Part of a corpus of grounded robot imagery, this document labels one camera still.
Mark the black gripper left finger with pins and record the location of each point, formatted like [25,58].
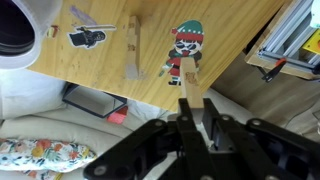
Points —
[196,152]

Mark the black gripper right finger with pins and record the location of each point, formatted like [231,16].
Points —
[236,153]

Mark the tall wooden chip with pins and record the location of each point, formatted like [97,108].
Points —
[189,83]

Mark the wooden chip front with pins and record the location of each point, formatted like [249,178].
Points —
[133,48]

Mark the santa elf sticker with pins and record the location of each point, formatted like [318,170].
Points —
[188,43]

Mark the wooden side table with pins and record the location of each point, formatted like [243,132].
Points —
[229,25]

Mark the floral cushion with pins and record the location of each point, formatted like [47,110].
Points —
[43,159]

